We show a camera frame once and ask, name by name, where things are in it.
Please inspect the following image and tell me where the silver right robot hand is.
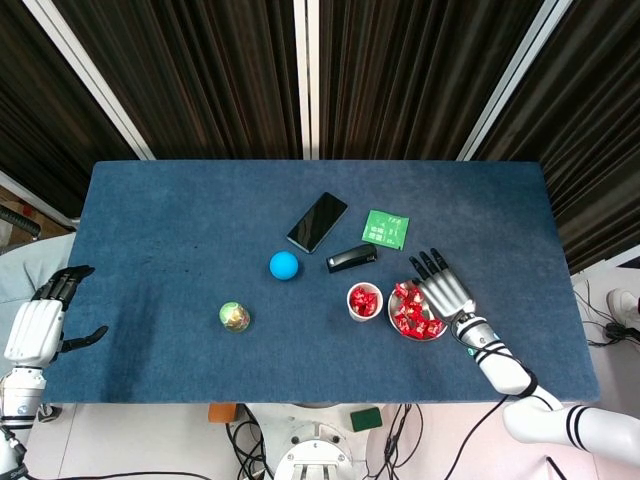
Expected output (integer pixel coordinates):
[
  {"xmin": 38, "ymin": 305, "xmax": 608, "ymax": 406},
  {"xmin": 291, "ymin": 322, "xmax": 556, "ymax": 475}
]
[{"xmin": 408, "ymin": 248, "xmax": 476, "ymax": 321}]

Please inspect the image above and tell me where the white frame post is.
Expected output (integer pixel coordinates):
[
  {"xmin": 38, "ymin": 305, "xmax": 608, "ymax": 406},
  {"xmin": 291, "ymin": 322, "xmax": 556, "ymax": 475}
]
[
  {"xmin": 293, "ymin": 0, "xmax": 321, "ymax": 161},
  {"xmin": 22, "ymin": 0, "xmax": 157, "ymax": 161},
  {"xmin": 457, "ymin": 0, "xmax": 574, "ymax": 161}
]

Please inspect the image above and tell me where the black smartphone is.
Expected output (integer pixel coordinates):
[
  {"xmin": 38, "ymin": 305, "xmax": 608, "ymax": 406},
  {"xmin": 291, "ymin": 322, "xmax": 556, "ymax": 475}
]
[{"xmin": 286, "ymin": 191, "xmax": 349, "ymax": 255}]

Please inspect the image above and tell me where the black power adapter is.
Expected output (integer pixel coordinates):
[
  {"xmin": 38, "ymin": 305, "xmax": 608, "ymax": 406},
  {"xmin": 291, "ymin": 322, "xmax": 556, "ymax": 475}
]
[{"xmin": 604, "ymin": 322, "xmax": 640, "ymax": 345}]

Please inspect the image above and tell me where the blue felt table cloth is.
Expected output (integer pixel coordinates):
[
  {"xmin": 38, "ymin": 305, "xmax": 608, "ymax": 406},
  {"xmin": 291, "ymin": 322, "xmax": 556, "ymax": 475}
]
[{"xmin": 42, "ymin": 159, "xmax": 601, "ymax": 405}]

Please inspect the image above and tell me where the green round can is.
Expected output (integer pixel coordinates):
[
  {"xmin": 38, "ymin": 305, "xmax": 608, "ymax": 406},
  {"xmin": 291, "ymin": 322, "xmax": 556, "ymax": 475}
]
[{"xmin": 218, "ymin": 300, "xmax": 251, "ymax": 334}]

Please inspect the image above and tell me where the person's blue jeans leg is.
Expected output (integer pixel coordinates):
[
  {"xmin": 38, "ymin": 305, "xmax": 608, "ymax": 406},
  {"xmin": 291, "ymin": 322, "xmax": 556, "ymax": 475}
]
[{"xmin": 0, "ymin": 233, "xmax": 76, "ymax": 314}]

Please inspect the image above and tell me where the black cable bundle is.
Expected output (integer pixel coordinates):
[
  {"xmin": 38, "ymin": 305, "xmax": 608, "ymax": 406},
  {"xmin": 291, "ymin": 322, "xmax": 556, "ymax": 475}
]
[
  {"xmin": 364, "ymin": 402, "xmax": 427, "ymax": 480},
  {"xmin": 224, "ymin": 405, "xmax": 275, "ymax": 480}
]

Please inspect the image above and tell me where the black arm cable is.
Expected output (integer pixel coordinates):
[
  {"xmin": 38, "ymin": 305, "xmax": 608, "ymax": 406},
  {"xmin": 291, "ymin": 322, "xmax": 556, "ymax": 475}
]
[{"xmin": 447, "ymin": 394, "xmax": 509, "ymax": 480}]

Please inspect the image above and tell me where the black ribbed tube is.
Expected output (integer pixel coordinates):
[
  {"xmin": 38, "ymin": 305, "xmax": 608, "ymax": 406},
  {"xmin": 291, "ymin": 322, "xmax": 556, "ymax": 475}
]
[{"xmin": 0, "ymin": 204, "xmax": 42, "ymax": 240}]

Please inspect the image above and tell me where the green sachet packet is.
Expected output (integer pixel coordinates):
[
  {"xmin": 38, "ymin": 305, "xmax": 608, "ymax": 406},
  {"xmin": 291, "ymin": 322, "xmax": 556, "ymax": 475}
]
[{"xmin": 360, "ymin": 208, "xmax": 411, "ymax": 250}]

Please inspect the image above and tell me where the white paper cup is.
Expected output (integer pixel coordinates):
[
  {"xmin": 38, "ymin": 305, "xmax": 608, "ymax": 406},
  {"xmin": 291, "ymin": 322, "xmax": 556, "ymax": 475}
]
[{"xmin": 346, "ymin": 281, "xmax": 386, "ymax": 323}]

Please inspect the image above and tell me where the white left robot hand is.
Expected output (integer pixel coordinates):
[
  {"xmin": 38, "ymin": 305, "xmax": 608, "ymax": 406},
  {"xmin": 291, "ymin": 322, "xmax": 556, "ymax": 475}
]
[{"xmin": 3, "ymin": 264, "xmax": 109, "ymax": 366}]

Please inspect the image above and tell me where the bowl of red candies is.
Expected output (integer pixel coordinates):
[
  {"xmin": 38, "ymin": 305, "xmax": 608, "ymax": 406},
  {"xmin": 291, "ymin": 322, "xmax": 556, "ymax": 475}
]
[{"xmin": 387, "ymin": 280, "xmax": 450, "ymax": 342}]

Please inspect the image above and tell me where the white shoe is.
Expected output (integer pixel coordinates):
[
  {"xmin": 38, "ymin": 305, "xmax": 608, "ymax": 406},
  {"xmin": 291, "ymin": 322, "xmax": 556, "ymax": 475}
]
[{"xmin": 607, "ymin": 288, "xmax": 640, "ymax": 326}]

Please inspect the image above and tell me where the blue ball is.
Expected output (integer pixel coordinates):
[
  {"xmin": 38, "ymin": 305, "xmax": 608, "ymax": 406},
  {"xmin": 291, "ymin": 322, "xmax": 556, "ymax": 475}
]
[{"xmin": 269, "ymin": 250, "xmax": 301, "ymax": 281}]

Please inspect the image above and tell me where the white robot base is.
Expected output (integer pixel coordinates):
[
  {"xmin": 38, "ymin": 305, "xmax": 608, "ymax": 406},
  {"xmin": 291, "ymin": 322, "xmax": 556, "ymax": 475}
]
[{"xmin": 247, "ymin": 402, "xmax": 384, "ymax": 480}]

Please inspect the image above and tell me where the black stapler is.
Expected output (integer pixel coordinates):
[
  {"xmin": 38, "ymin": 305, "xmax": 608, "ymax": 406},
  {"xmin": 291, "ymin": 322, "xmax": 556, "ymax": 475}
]
[{"xmin": 325, "ymin": 243, "xmax": 379, "ymax": 274}]

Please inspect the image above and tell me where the dark brown curtain panel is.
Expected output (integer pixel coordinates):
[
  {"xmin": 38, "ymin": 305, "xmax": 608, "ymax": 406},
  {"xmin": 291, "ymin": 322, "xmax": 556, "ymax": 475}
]
[
  {"xmin": 0, "ymin": 0, "xmax": 141, "ymax": 216},
  {"xmin": 472, "ymin": 0, "xmax": 640, "ymax": 274},
  {"xmin": 49, "ymin": 0, "xmax": 304, "ymax": 161},
  {"xmin": 318, "ymin": 0, "xmax": 546, "ymax": 161}
]

